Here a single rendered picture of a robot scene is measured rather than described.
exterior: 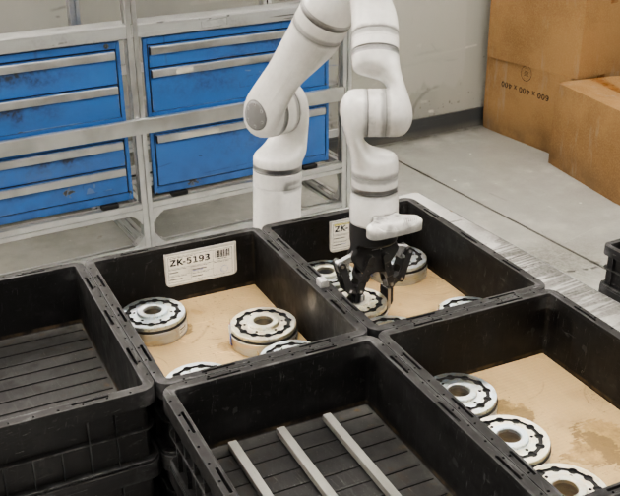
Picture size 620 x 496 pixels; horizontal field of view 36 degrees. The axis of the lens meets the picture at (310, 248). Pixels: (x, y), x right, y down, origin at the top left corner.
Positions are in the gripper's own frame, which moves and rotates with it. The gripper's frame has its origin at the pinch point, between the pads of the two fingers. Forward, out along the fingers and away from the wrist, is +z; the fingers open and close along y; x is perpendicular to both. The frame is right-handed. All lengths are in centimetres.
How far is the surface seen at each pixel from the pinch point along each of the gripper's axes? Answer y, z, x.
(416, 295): -9.9, 2.5, -2.1
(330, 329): 12.9, -3.3, 10.0
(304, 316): 12.7, -1.1, 1.3
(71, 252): 3, 84, -226
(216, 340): 25.4, 2.4, -4.1
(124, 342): 42.2, -7.5, 7.1
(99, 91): -6, 12, -189
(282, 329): 17.1, -0.7, 2.6
